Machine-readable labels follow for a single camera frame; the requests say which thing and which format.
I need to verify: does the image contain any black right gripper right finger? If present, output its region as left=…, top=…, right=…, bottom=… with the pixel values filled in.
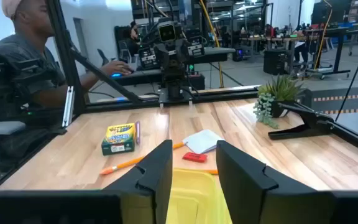
left=215, top=139, right=335, bottom=224

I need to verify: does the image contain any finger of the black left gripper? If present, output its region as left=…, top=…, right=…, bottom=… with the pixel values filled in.
left=173, top=43, right=185, bottom=74
left=162, top=43, right=173, bottom=74

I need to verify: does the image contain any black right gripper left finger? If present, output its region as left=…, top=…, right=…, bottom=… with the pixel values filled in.
left=103, top=139, right=173, bottom=224

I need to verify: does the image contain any red eraser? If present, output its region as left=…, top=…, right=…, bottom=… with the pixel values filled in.
left=181, top=151, right=208, bottom=164

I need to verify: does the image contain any yellow translucent pencil case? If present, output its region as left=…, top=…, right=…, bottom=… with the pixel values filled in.
left=165, top=167, right=233, bottom=224

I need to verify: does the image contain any yellow green crayon box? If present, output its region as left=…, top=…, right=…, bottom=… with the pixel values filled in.
left=101, top=123, right=137, bottom=156

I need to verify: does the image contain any white sticky note pad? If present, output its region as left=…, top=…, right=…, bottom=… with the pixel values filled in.
left=182, top=129, right=225, bottom=156

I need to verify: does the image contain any dark grey desk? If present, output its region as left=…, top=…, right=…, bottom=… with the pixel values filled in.
left=110, top=68, right=164, bottom=86

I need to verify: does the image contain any person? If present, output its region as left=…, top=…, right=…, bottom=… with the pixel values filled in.
left=126, top=20, right=142, bottom=57
left=0, top=0, right=134, bottom=125

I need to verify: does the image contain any black computer mouse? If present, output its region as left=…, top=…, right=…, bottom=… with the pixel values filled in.
left=109, top=70, right=133, bottom=78

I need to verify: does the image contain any black desk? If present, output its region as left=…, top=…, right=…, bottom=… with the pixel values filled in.
left=194, top=46, right=236, bottom=65

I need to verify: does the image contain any large black spring clamp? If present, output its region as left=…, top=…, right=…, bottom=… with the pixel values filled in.
left=267, top=102, right=335, bottom=141

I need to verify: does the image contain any black equipment box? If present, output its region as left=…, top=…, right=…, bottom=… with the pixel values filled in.
left=262, top=49, right=291, bottom=75

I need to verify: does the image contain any small potted succulent plant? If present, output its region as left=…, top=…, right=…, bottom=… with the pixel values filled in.
left=252, top=74, right=306, bottom=130

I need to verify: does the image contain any black orange striped floor mat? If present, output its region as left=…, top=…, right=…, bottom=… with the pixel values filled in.
left=303, top=86, right=358, bottom=115

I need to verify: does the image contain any black grey office chair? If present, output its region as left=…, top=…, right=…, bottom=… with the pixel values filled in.
left=0, top=37, right=58, bottom=169

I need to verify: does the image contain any black workshop table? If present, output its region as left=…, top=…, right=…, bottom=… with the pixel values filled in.
left=303, top=26, right=352, bottom=78

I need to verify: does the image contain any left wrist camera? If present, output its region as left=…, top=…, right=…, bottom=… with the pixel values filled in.
left=157, top=20, right=179, bottom=44

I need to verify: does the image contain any yellow hanging cable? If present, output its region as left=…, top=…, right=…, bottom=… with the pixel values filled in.
left=199, top=0, right=225, bottom=90
left=313, top=0, right=334, bottom=70

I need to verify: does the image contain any black aluminium rig frame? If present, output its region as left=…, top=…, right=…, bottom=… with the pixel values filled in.
left=0, top=0, right=358, bottom=194

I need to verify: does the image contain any silver aluminium bracket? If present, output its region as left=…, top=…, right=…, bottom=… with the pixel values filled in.
left=62, top=85, right=75, bottom=128

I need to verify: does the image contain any thin black floor cable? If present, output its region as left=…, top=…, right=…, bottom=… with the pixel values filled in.
left=335, top=34, right=358, bottom=122

